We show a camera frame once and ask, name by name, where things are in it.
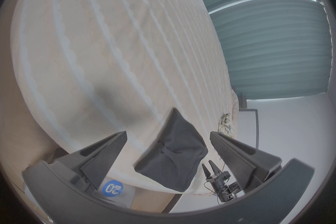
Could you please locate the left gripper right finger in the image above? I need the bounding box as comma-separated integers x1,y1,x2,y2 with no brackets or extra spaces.
209,132,283,191

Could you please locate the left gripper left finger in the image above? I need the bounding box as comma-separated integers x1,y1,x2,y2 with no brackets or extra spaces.
54,131,128,191

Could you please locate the black long-sleeved shirt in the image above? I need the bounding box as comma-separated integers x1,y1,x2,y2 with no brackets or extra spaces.
134,107,209,193

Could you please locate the bed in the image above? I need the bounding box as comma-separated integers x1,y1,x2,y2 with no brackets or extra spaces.
10,0,260,196

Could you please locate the white printed garment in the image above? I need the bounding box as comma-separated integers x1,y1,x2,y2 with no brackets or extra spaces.
218,113,235,138

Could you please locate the grey bedside table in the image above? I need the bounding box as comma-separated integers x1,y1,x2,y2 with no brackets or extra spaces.
233,86,248,110

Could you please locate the black cable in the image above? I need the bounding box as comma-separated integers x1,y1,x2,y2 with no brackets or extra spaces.
204,181,223,204

